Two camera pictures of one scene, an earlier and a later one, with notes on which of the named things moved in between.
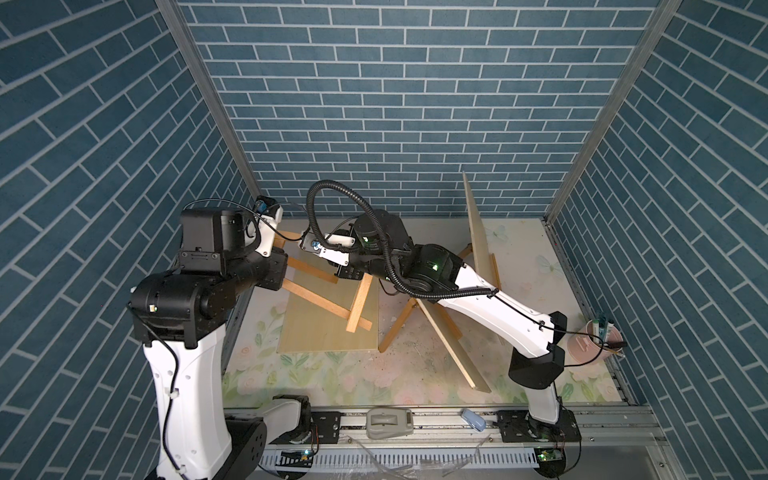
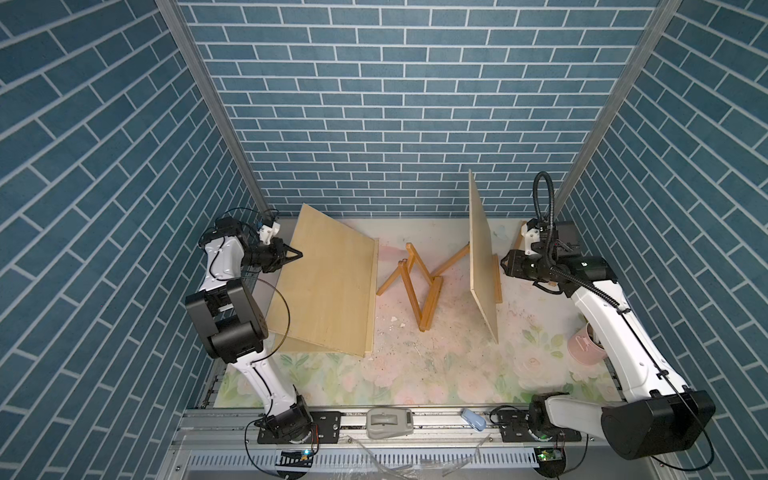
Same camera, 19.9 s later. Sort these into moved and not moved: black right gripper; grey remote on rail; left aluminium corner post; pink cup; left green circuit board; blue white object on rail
Moved: black right gripper
Not moved: left aluminium corner post; blue white object on rail; pink cup; left green circuit board; grey remote on rail
